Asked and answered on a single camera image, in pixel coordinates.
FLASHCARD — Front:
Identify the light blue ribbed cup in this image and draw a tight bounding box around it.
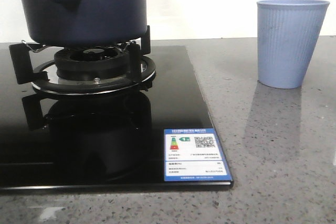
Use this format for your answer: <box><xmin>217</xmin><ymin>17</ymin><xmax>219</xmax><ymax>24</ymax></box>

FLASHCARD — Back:
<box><xmin>257</xmin><ymin>0</ymin><xmax>330</xmax><ymax>89</ymax></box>

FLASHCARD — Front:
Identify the black right burner pot support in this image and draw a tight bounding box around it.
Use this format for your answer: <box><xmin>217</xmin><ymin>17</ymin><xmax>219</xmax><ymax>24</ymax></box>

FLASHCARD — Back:
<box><xmin>9</xmin><ymin>28</ymin><xmax>156</xmax><ymax>96</ymax></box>

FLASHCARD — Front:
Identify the dark blue cooking pot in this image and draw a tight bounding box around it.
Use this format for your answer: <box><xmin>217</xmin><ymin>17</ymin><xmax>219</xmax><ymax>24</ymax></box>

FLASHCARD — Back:
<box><xmin>22</xmin><ymin>0</ymin><xmax>147</xmax><ymax>46</ymax></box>

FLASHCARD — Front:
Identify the blue energy label sticker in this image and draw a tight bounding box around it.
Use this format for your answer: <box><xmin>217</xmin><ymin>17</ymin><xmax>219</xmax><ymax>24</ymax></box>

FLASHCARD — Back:
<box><xmin>164</xmin><ymin>128</ymin><xmax>232</xmax><ymax>182</ymax></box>

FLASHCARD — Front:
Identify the black glass gas stove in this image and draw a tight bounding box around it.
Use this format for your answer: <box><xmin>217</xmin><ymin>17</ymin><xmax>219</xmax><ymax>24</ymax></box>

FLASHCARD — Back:
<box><xmin>1</xmin><ymin>46</ymin><xmax>233</xmax><ymax>194</ymax></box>

